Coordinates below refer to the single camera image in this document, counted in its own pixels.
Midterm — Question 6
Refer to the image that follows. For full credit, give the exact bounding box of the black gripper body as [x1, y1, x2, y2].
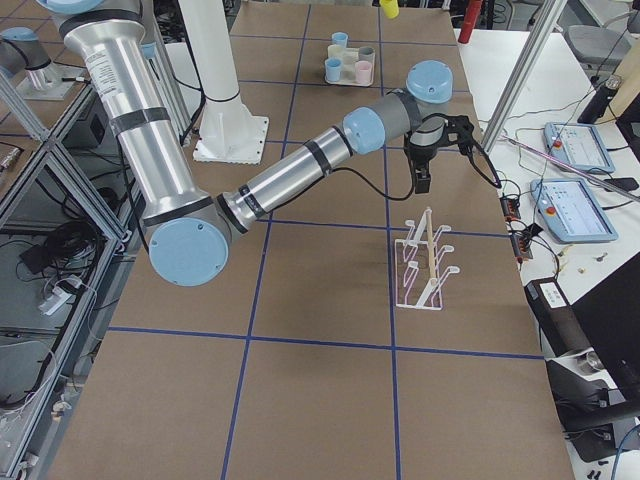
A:
[403, 116, 445, 165]

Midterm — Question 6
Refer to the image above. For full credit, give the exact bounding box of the grey plastic cup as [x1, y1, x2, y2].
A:
[358, 46, 375, 63]

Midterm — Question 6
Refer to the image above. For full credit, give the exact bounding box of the yellow plastic cup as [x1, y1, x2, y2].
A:
[379, 0, 399, 19]

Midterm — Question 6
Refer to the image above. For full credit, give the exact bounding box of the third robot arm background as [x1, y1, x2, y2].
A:
[1, 27, 51, 79]

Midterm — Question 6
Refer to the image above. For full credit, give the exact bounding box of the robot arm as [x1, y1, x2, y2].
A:
[46, 1, 453, 286]

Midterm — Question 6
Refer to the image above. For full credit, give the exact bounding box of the pink plastic cup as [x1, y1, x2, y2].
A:
[354, 60, 373, 86]

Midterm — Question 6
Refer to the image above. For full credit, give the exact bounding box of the light blue cup back-right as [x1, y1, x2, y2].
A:
[324, 57, 342, 83]

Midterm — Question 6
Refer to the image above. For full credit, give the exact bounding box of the cream plastic cup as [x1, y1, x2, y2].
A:
[327, 44, 346, 62]

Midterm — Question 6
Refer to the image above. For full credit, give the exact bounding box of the light blue cup back-left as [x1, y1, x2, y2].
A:
[331, 31, 349, 47]

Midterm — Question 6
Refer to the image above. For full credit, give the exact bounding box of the steel cup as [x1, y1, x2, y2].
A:
[580, 351, 604, 374]

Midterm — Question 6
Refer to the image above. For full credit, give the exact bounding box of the cream plastic tray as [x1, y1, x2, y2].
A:
[324, 47, 376, 87]

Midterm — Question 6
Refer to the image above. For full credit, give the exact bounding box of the red cylinder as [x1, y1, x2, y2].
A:
[458, 0, 483, 44]

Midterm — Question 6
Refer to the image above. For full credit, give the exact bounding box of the far teach pendant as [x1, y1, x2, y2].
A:
[543, 122, 615, 173]

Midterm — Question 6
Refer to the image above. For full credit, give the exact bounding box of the teach pendant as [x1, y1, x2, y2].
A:
[530, 178, 618, 244]
[543, 122, 615, 173]

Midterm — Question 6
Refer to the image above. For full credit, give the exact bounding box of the near teach pendant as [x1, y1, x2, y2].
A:
[530, 178, 618, 244]

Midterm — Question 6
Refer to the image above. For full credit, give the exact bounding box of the white office chair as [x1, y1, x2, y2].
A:
[564, 25, 631, 70]

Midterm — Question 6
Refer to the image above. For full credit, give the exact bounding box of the black labelled box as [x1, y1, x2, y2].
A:
[524, 277, 591, 356]

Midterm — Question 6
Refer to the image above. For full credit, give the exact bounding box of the black Huawei monitor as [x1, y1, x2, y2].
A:
[572, 256, 639, 399]

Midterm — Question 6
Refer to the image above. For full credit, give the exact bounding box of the black monitor stand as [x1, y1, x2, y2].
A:
[546, 359, 639, 462]

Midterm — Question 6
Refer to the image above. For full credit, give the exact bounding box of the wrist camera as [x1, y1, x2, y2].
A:
[413, 169, 432, 194]

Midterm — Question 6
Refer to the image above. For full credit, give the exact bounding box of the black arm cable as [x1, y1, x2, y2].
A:
[344, 113, 503, 203]

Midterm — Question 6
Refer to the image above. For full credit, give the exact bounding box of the white wire cup rack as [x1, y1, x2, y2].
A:
[394, 207, 461, 311]

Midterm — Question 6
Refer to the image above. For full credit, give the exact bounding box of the aluminium frame post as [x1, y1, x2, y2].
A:
[482, 0, 567, 153]

